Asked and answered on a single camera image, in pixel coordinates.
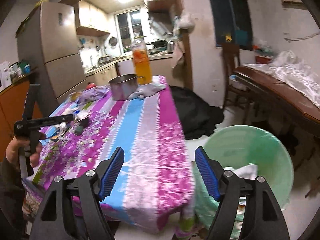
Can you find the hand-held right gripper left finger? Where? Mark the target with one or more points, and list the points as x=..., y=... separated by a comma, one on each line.
x=111, y=175

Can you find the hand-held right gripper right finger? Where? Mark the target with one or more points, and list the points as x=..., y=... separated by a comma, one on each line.
x=206, y=175

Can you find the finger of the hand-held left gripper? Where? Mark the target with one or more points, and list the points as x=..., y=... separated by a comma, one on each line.
x=55, y=120
x=31, y=102

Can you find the white paper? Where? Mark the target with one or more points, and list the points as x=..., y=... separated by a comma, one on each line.
x=80, y=115

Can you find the white plastic bag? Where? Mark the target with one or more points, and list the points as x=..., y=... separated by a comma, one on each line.
x=246, y=171

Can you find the green trash bin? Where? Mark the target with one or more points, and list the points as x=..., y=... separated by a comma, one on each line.
x=250, y=150

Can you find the person's left forearm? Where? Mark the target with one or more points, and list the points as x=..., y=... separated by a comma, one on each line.
x=10, y=195

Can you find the person's left hand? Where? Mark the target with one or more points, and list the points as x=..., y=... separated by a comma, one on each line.
x=12, y=150

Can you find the crumpled white tissue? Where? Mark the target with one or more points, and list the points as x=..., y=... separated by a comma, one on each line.
x=67, y=111

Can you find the orange wooden cabinet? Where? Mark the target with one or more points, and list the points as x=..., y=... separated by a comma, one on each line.
x=15, y=100

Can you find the dark green small object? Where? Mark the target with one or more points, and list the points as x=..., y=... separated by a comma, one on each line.
x=78, y=130

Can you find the dark small cup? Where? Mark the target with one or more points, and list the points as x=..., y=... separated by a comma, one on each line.
x=83, y=122

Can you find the blue plastic cup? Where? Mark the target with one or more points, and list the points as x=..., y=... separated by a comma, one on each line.
x=26, y=68

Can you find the white microwave oven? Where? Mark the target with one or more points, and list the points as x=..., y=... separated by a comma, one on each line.
x=3, y=75

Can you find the purple tissue pack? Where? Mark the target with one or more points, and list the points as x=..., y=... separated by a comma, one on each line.
x=92, y=94

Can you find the red apple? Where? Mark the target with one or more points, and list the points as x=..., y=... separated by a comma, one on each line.
x=90, y=85

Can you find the floral striped tablecloth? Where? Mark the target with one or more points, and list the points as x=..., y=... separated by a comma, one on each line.
x=150, y=130

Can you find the grey refrigerator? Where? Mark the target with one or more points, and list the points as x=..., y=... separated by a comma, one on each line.
x=60, y=50

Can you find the black bag on floor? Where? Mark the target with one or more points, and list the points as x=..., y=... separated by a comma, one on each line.
x=197, y=112

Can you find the kitchen counter cabinets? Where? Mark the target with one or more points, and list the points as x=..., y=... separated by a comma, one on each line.
x=105, y=73

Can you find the steel pot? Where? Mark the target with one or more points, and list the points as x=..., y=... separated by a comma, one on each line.
x=123, y=87

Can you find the grey cloth glove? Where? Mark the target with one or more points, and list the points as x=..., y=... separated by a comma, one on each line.
x=150, y=90

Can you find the hanging round pan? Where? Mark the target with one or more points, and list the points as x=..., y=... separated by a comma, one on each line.
x=113, y=41

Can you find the orange juice bottle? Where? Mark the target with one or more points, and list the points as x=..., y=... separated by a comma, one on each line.
x=142, y=65

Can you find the dark wooden table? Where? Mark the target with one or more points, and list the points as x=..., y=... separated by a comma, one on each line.
x=275, y=91

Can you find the dark wooden chair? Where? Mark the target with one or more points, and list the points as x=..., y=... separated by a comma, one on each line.
x=232, y=67

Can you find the kitchen window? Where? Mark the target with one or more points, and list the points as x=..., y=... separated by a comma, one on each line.
x=130, y=25

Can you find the pink hanging towel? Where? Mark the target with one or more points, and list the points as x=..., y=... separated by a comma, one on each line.
x=177, y=55

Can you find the black wok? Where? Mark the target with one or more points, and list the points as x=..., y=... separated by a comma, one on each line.
x=158, y=43

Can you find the red basket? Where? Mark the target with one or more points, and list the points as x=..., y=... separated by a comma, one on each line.
x=262, y=55

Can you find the steel kettle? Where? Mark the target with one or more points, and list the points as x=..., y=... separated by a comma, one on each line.
x=170, y=46

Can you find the clear plastic sheet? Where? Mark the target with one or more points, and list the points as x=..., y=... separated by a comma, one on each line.
x=292, y=70

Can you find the steel range hood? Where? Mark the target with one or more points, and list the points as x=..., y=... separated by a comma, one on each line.
x=158, y=26

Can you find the clear hanging plastic bag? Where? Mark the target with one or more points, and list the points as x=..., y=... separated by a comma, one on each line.
x=186, y=20

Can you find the dark window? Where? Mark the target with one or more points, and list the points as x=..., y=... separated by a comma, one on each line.
x=230, y=17

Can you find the kitchen wall cabinets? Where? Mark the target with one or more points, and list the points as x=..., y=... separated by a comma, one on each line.
x=92, y=17

